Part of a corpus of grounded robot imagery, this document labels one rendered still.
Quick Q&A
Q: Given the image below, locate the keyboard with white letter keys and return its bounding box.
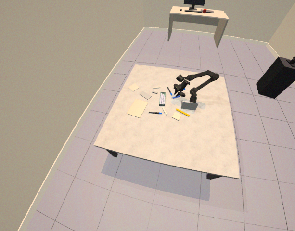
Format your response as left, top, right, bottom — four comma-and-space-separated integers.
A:
159, 92, 166, 106

